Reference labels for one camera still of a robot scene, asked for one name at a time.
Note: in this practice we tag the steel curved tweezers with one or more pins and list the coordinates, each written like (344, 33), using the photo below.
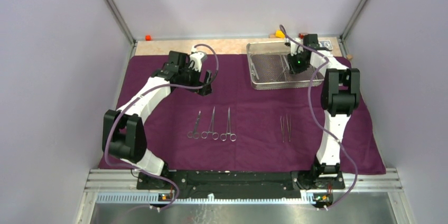
(282, 122)

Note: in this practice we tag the steel forceps clamp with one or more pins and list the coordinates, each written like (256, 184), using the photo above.
(211, 131)

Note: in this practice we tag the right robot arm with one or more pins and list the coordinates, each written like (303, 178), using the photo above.
(340, 96)

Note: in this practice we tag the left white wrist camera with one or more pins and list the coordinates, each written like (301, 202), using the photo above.
(197, 58)

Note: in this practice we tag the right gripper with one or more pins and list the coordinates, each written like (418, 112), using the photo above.
(293, 69)

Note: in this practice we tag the metal mesh instrument tray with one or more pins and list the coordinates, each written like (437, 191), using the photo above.
(270, 60)

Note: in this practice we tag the steel hemostat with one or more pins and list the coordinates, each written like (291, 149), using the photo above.
(228, 135)

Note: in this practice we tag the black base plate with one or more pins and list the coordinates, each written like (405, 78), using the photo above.
(239, 185)

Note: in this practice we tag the yellow small block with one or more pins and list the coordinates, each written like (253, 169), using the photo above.
(279, 34)

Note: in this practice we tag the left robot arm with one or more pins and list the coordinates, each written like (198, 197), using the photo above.
(124, 135)

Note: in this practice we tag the steel needle holder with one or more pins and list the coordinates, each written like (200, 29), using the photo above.
(289, 127)

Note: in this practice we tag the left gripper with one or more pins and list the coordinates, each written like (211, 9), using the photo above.
(206, 89)

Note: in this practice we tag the blue playing card deck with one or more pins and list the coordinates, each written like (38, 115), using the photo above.
(326, 44)

